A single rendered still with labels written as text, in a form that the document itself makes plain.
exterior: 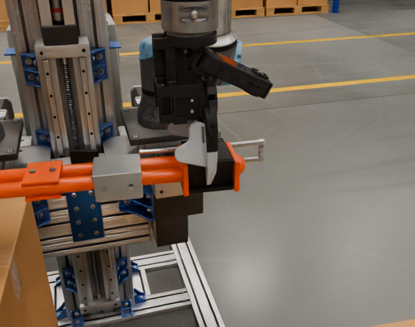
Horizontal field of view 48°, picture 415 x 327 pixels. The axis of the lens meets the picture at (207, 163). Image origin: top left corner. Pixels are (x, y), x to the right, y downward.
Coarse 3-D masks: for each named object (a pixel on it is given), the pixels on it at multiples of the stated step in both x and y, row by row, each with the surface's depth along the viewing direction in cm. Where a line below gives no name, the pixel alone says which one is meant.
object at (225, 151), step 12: (228, 144) 72; (228, 156) 68; (192, 168) 66; (204, 168) 67; (228, 168) 68; (192, 180) 68; (204, 180) 68; (216, 180) 69; (228, 180) 69; (192, 192) 68; (204, 192) 69
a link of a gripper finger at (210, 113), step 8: (208, 104) 62; (208, 112) 62; (216, 112) 62; (208, 120) 62; (216, 120) 62; (208, 128) 62; (216, 128) 62; (208, 136) 63; (216, 136) 63; (208, 144) 64; (216, 144) 63
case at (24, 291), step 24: (0, 216) 82; (24, 216) 82; (0, 240) 75; (24, 240) 80; (0, 264) 70; (24, 264) 79; (0, 288) 66; (24, 288) 77; (48, 288) 98; (0, 312) 63; (24, 312) 76; (48, 312) 95
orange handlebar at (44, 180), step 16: (144, 160) 70; (160, 160) 70; (176, 160) 71; (240, 160) 70; (0, 176) 67; (16, 176) 67; (32, 176) 65; (48, 176) 65; (64, 176) 68; (80, 176) 66; (144, 176) 67; (160, 176) 67; (176, 176) 67; (0, 192) 64; (16, 192) 64; (32, 192) 64; (48, 192) 65; (64, 192) 66
